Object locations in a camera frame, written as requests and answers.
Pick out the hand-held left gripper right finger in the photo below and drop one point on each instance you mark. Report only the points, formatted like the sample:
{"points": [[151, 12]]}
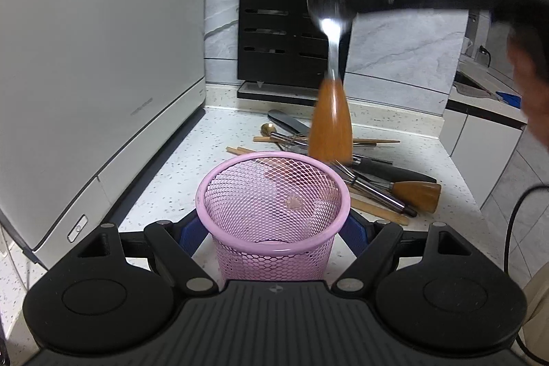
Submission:
{"points": [[354, 235]]}

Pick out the dark utensil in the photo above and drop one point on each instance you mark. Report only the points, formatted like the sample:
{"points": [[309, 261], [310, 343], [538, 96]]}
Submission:
{"points": [[287, 121]]}

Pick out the pink mesh utensil cup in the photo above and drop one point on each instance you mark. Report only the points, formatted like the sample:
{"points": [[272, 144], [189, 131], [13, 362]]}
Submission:
{"points": [[240, 263]]}

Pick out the white base cabinet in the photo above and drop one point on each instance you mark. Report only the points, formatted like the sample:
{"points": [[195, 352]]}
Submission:
{"points": [[480, 160]]}

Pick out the blue cloth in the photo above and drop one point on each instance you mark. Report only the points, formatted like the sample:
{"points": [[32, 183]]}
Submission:
{"points": [[509, 98]]}

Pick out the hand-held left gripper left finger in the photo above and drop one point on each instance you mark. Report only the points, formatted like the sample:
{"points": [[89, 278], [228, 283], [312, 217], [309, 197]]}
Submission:
{"points": [[193, 235]]}

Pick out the white countertop appliance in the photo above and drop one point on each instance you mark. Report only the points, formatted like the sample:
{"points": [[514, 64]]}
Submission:
{"points": [[85, 48]]}

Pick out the small gold spoon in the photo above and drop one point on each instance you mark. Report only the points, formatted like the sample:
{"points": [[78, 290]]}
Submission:
{"points": [[269, 130]]}

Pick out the person's right hand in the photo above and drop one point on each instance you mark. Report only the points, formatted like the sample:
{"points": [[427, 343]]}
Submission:
{"points": [[534, 91]]}

